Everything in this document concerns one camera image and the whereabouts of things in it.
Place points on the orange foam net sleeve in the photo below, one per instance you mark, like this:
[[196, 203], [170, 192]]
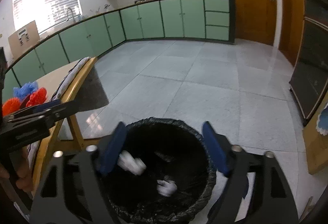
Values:
[[10, 106]]

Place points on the beige tablecloth with blue trim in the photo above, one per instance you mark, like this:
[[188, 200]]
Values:
[[50, 82]]

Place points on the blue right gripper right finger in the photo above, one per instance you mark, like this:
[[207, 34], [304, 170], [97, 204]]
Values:
[[217, 146]]

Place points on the crumpled white paper piece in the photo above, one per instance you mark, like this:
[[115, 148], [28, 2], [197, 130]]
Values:
[[166, 188]]

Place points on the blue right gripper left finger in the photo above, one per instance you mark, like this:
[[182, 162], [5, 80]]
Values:
[[110, 148]]

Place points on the cardboard box with blue cloth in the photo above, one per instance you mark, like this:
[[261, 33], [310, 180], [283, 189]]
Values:
[[315, 145]]

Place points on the black trash bin with liner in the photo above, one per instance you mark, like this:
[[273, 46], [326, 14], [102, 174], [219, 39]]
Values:
[[171, 150]]

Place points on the blue mesh bath sponge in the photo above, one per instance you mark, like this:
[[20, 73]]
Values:
[[26, 90]]

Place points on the red plastic bag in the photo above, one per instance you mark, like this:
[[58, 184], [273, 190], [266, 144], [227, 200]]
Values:
[[37, 98]]

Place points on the green lower kitchen cabinets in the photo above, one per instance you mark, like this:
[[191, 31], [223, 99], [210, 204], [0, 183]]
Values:
[[200, 20]]

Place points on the sink faucet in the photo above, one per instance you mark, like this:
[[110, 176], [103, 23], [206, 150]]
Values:
[[70, 15]]

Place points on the cardboard box on counter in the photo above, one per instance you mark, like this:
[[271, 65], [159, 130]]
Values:
[[23, 39]]

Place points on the black glass cabinet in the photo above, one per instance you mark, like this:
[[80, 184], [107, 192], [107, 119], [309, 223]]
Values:
[[308, 83]]

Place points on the wooden table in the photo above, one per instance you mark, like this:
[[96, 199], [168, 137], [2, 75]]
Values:
[[78, 142]]

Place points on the white paper ball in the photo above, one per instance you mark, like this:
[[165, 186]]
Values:
[[134, 165]]

